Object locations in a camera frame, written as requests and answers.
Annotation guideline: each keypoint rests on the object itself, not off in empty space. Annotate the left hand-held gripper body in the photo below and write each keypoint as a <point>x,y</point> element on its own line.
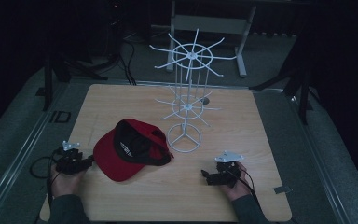
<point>69,160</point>

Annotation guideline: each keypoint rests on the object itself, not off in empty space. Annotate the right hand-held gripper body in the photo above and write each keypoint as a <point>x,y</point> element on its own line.
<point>227,169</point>

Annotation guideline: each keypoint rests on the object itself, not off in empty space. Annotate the red baseball cap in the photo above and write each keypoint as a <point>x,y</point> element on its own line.
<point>131,149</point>

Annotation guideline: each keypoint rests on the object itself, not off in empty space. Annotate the person's right hand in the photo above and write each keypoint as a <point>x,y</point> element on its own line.
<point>240,186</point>

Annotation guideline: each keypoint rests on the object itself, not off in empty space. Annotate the person's left hand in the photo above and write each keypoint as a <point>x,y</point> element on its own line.
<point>63,183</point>

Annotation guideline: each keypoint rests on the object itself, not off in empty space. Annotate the grey tape piece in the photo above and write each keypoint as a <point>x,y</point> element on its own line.
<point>282,189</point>

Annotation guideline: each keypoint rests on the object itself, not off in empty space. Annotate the black tripod stand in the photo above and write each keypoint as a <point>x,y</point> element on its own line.
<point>295,87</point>

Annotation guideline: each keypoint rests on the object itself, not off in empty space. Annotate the white metal table frame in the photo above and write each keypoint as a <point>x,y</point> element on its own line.
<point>211,28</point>

